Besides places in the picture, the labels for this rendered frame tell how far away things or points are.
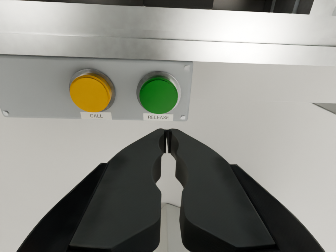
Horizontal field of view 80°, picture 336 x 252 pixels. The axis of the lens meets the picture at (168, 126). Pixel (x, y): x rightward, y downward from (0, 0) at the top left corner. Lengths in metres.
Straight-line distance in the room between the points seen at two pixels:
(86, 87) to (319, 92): 0.35
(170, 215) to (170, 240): 0.05
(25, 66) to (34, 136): 0.20
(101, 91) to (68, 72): 0.04
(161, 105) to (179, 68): 0.04
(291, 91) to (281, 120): 0.05
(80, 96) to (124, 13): 0.09
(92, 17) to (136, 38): 0.04
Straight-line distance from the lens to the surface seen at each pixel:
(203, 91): 0.33
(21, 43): 0.25
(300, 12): 0.26
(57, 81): 0.24
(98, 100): 0.22
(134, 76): 0.22
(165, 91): 0.21
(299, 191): 0.54
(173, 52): 0.21
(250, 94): 0.36
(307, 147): 0.47
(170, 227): 0.44
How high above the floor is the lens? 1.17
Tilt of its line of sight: 61 degrees down
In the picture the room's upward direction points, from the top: 177 degrees clockwise
